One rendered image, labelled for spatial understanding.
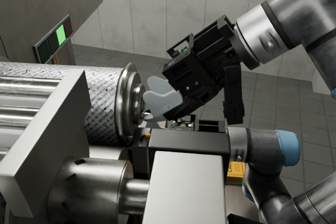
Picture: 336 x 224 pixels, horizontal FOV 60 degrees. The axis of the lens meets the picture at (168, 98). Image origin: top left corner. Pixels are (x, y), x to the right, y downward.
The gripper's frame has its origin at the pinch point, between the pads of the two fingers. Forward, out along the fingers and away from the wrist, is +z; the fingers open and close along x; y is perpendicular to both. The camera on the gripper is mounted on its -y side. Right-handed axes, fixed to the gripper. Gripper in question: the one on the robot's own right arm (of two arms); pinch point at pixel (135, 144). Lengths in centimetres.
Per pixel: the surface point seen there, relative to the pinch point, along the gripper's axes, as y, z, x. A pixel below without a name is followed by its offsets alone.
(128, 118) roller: 17.4, -2.3, 11.5
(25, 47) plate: 14.3, 31.0, -17.4
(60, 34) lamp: 9.9, 30.3, -35.8
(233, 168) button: -16.5, -25.1, -9.4
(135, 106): 18.1, -3.2, 9.1
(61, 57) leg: -18, 51, -71
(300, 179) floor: -109, -87, -85
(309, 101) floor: -109, -118, -176
